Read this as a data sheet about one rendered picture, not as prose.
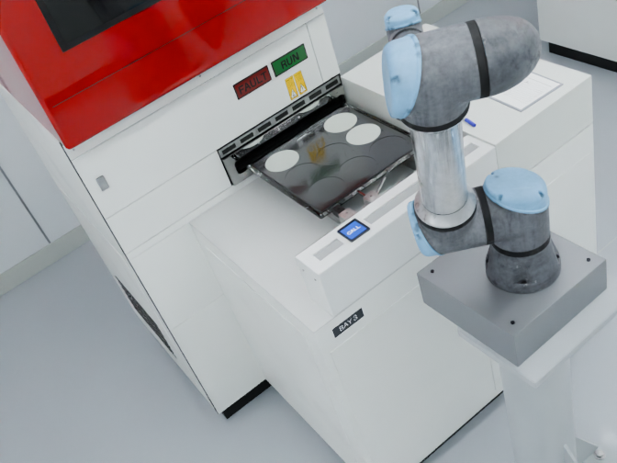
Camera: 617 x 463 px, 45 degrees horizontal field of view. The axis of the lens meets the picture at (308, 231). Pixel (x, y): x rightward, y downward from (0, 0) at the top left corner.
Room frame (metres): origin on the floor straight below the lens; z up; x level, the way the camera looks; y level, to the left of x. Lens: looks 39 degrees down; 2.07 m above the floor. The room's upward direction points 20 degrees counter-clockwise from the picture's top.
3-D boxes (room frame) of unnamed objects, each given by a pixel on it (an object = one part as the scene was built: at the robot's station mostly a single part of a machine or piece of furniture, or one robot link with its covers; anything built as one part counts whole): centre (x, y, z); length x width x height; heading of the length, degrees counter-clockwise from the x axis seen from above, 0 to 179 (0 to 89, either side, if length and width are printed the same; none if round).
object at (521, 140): (1.79, -0.53, 0.89); 0.62 x 0.35 x 0.14; 23
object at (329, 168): (1.72, -0.14, 0.90); 0.34 x 0.34 x 0.01; 23
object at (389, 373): (1.66, -0.25, 0.41); 0.96 x 0.64 x 0.82; 113
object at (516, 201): (1.08, -0.39, 1.08); 0.13 x 0.12 x 0.14; 80
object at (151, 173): (1.85, 0.13, 1.02); 0.81 x 0.03 x 0.40; 113
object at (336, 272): (1.36, -0.22, 0.89); 0.55 x 0.09 x 0.14; 113
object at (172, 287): (2.17, 0.26, 0.41); 0.82 x 0.70 x 0.82; 113
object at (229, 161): (1.91, -0.04, 0.89); 0.44 x 0.02 x 0.10; 113
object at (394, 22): (1.43, -0.33, 1.32); 0.09 x 0.08 x 0.11; 170
